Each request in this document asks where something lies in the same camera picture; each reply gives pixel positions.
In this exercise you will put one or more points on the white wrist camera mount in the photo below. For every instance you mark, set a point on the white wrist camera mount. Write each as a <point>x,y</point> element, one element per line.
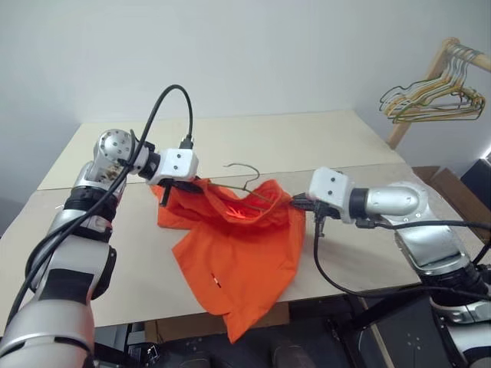
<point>178,161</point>
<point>330,188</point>

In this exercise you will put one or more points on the wooden clothes rack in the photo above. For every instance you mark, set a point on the wooden clothes rack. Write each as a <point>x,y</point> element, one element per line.
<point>403,126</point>

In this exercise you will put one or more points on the dark rounded shape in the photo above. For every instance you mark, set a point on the dark rounded shape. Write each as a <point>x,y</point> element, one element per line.
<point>285,352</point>

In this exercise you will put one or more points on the orange shirt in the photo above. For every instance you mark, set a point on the orange shirt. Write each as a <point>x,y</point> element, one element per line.
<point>238,260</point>

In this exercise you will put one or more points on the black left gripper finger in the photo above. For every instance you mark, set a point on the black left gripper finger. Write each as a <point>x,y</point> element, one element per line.
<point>193,182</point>
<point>188,188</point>

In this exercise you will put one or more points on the black metal stand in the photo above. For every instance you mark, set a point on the black metal stand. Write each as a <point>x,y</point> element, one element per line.
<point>403,329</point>

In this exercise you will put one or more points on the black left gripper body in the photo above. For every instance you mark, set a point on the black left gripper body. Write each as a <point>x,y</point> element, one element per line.
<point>165,193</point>

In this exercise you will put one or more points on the bunch of hangers on rack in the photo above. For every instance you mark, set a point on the bunch of hangers on rack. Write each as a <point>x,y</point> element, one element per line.
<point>433,111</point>

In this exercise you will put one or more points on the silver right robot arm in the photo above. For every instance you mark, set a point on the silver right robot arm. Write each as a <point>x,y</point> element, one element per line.
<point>395,199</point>

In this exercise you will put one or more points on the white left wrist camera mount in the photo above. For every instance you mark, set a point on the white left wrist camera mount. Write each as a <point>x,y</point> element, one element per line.
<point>178,161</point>

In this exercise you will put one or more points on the black equipment with white labels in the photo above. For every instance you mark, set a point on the black equipment with white labels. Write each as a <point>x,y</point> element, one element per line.
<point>126,349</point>

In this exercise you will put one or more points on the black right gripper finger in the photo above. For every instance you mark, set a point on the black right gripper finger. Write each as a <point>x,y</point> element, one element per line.
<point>305,206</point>
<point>305,198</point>

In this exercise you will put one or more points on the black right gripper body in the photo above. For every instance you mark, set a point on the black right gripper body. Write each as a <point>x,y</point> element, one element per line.
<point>324,212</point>

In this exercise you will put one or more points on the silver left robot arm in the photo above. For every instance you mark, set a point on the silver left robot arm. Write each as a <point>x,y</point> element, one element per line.
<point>76,268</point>

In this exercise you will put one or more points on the brown cardboard box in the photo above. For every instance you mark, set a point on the brown cardboard box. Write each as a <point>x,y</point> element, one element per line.
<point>441,180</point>

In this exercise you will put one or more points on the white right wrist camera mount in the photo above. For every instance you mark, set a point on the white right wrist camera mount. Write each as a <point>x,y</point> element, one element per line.
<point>330,188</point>

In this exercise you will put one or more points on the black box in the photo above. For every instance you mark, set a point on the black box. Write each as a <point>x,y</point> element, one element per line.
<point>479,176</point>

